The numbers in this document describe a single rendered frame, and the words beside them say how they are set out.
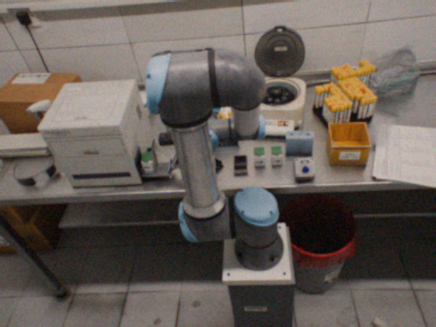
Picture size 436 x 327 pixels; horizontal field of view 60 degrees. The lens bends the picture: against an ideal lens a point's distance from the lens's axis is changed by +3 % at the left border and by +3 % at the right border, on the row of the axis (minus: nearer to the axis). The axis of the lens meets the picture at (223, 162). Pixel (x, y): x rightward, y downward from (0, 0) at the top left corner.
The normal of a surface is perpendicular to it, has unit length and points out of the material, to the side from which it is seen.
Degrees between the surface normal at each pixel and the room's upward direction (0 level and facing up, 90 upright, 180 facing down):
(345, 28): 90
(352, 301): 0
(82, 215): 0
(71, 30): 90
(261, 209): 8
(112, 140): 90
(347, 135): 90
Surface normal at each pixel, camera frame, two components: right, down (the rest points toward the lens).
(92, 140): -0.04, 0.70
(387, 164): -0.11, -0.70
